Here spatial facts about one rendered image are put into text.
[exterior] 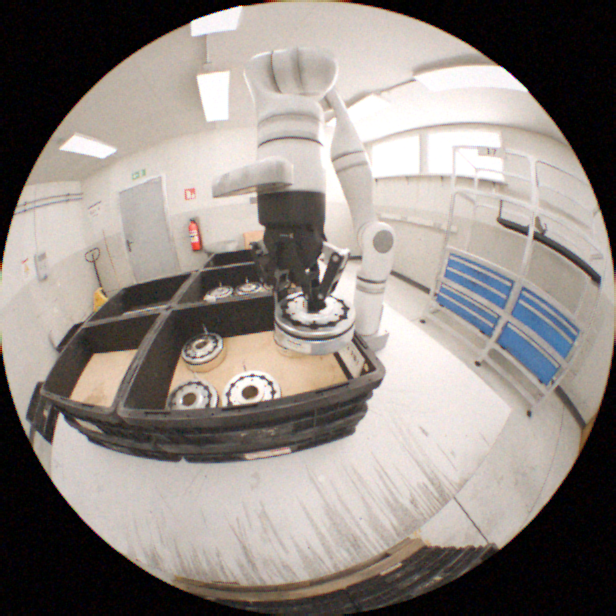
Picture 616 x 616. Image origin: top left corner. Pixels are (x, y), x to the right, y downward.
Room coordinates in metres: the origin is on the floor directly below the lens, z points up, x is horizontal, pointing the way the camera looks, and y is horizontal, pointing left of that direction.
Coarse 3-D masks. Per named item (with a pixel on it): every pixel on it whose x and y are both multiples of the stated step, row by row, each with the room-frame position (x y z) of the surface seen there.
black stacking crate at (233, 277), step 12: (264, 264) 0.67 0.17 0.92; (204, 276) 0.60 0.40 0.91; (216, 276) 0.61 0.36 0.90; (228, 276) 0.63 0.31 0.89; (240, 276) 0.64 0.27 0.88; (252, 276) 0.65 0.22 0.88; (288, 276) 0.69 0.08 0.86; (192, 288) 0.48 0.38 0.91; (204, 288) 0.59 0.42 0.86; (180, 300) 0.37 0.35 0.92; (192, 300) 0.45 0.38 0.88
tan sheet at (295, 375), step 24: (240, 336) 0.34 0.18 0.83; (264, 336) 0.35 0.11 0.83; (240, 360) 0.26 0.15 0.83; (264, 360) 0.26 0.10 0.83; (288, 360) 0.26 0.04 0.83; (312, 360) 0.27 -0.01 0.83; (336, 360) 0.26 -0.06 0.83; (216, 384) 0.19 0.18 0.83; (288, 384) 0.20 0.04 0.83; (312, 384) 0.20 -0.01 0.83
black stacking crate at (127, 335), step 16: (128, 320) 0.27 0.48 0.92; (144, 320) 0.28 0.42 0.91; (80, 336) 0.18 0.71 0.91; (96, 336) 0.21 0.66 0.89; (112, 336) 0.24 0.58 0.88; (128, 336) 0.26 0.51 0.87; (144, 336) 0.27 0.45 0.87; (80, 352) 0.14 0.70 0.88; (96, 352) 0.20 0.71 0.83; (64, 368) 0.05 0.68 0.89; (80, 368) 0.10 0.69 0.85; (48, 384) -0.03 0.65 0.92; (64, 384) 0.01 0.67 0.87; (64, 416) -0.06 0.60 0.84; (80, 416) -0.02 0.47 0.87; (96, 432) -0.02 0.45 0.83; (112, 432) 0.01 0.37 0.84; (128, 432) 0.03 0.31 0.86
